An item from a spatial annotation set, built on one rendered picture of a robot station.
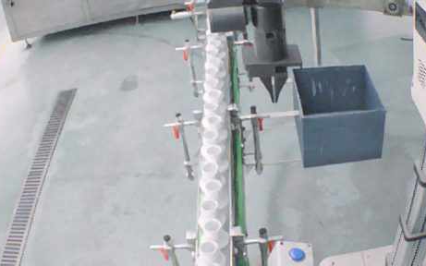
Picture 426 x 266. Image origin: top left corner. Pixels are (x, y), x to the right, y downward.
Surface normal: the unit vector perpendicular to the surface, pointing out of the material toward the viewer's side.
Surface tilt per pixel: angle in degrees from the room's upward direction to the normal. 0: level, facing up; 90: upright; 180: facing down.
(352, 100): 90
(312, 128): 90
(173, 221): 0
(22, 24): 90
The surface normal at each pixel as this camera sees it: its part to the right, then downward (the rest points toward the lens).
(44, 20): -0.01, 0.61
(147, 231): -0.13, -0.79
